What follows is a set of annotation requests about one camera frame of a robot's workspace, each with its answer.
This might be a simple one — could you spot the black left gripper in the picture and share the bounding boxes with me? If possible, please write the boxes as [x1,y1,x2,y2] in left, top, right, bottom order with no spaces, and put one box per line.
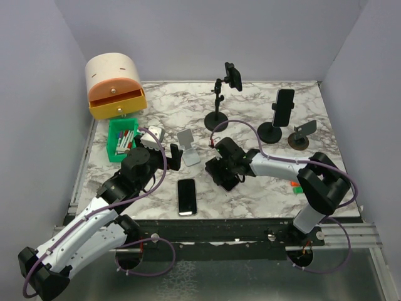
[135,135,182,191]

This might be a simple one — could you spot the silver folding phone stand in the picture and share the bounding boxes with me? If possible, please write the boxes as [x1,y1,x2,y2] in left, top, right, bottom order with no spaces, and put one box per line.
[177,129,201,167]

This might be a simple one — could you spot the black phone with pink edge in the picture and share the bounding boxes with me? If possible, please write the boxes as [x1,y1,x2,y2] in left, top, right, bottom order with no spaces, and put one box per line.
[205,159,239,191]

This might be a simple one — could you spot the black phone with white edge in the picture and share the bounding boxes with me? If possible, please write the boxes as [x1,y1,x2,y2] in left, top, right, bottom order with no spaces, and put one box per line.
[177,179,197,216]

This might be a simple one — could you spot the short black phone stand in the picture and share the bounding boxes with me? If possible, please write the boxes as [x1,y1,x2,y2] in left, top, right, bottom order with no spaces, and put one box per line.
[257,119,282,144]

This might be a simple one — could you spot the brown round base phone stand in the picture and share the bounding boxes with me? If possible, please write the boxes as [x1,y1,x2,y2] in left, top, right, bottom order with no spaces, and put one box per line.
[288,120,317,151]

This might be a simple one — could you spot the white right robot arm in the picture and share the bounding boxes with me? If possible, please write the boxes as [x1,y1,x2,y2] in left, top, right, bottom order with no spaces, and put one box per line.
[206,137,351,245]

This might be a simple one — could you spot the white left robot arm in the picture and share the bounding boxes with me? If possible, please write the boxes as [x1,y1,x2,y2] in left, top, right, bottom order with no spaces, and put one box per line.
[18,144,183,300]

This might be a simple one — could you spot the tall black phone stand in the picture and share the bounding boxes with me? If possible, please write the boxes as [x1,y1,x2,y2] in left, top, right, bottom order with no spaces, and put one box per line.
[204,62,235,131]

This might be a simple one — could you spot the markers in green bin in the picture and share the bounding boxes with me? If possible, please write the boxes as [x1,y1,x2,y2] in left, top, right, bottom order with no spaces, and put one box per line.
[115,130,135,155]

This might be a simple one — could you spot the green plastic bin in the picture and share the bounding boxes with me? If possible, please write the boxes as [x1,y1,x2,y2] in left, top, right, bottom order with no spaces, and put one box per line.
[106,118,138,162]

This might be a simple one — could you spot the green capped marker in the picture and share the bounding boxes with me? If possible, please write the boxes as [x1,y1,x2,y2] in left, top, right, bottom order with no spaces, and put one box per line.
[293,186,303,194]

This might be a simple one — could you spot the beige and orange drawer box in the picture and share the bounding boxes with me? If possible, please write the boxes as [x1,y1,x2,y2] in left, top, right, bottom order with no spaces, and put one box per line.
[85,53,147,120]

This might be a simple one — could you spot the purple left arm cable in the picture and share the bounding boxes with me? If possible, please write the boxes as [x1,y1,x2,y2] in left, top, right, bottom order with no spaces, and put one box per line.
[22,126,176,298]

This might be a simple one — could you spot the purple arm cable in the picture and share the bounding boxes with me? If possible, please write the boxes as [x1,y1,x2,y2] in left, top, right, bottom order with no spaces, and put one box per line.
[209,120,360,274]
[22,126,176,298]

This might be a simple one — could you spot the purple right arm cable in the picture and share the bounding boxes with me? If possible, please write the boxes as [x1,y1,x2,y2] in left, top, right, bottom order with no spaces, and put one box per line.
[209,120,360,274]

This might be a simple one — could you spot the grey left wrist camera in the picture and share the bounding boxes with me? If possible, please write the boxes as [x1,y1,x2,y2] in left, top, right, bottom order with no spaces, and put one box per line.
[140,126,165,151]

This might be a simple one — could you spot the black mounting rail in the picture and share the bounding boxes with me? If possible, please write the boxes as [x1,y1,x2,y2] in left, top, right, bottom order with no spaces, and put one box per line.
[117,215,325,261]

